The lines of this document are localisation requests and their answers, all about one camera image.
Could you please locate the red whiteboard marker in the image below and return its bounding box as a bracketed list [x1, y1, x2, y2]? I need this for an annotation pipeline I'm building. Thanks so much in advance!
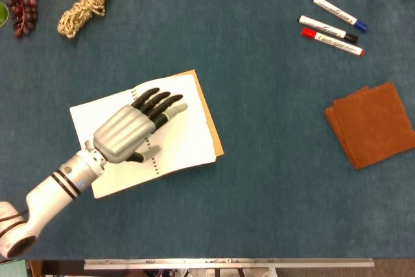
[302, 27, 366, 58]

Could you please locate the bunch of purple grapes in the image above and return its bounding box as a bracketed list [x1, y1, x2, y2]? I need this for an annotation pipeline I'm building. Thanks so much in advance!
[6, 0, 39, 39]

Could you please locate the aluminium table edge rail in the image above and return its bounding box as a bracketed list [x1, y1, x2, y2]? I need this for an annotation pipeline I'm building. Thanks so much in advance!
[83, 258, 375, 271]

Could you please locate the jute rope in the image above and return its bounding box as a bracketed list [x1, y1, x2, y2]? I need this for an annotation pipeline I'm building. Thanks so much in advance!
[57, 0, 117, 40]

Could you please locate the teal box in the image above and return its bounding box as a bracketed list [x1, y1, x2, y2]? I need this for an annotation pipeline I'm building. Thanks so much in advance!
[0, 259, 29, 277]

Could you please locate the folded orange cloth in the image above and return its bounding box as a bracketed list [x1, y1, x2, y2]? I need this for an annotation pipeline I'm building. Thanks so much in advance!
[324, 81, 415, 171]

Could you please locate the black whiteboard marker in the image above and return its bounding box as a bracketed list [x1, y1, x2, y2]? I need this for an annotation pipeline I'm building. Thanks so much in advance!
[296, 14, 359, 44]

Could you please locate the blue felt table cover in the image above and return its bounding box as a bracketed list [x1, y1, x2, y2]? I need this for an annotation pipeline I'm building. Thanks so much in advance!
[0, 0, 415, 261]

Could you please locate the blue whiteboard marker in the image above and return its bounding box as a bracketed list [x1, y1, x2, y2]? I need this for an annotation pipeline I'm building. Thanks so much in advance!
[312, 0, 369, 33]

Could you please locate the spiral notebook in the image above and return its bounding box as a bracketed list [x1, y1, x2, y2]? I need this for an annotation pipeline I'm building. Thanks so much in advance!
[69, 69, 225, 200]

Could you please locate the green plastic cone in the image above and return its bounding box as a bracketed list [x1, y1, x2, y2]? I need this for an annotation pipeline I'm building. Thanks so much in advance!
[0, 1, 9, 27]

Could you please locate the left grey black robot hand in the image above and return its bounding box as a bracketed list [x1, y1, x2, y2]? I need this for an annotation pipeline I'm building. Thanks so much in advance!
[93, 87, 189, 164]

